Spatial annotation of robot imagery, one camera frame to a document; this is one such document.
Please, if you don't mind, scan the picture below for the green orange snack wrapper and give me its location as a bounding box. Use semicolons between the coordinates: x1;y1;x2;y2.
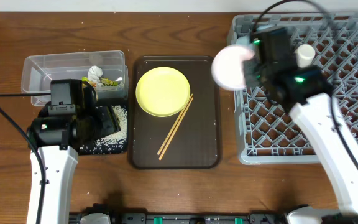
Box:
81;77;120;88

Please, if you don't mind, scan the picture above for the pale green cup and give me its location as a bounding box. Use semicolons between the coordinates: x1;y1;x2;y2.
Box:
295;44;316;68

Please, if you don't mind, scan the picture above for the white tissue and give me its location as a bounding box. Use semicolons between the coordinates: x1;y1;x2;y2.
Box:
88;65;103;82

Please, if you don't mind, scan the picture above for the yellow plate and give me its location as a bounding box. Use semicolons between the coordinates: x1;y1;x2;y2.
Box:
135;67;191;117

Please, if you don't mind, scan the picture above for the blue bowl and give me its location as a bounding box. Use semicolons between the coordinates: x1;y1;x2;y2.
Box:
236;32;259;47

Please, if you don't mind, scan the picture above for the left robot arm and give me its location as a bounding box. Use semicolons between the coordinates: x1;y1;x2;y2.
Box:
26;106;127;223

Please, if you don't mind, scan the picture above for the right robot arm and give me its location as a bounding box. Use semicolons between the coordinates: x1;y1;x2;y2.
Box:
240;58;358;223

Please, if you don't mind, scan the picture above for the grey dishwasher rack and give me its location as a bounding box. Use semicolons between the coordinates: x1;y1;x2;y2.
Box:
227;12;358;165

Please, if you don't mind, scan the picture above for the black plastic tray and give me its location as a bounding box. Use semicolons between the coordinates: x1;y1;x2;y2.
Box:
38;99;129;156

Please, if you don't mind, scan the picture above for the clear plastic bin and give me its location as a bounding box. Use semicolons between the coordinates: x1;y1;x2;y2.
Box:
21;50;129;105

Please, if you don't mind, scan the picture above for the brown serving tray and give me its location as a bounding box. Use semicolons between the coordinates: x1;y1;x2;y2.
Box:
128;55;221;169

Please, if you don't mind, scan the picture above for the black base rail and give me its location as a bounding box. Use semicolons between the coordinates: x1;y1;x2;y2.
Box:
68;203;287;224

